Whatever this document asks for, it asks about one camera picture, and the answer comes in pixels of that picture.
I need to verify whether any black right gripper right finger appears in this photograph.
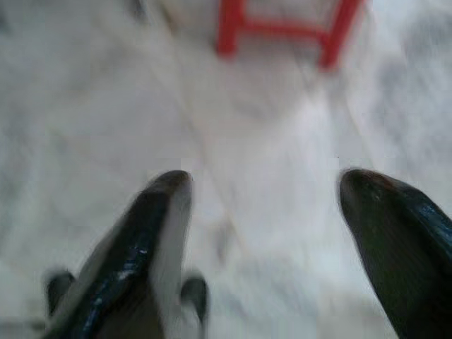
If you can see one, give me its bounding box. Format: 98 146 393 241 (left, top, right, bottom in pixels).
339 168 452 339

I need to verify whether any red plastic stool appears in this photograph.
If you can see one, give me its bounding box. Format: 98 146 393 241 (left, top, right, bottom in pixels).
215 0 367 71

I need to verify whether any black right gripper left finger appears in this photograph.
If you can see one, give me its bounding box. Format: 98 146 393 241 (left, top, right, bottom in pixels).
42 169 205 339

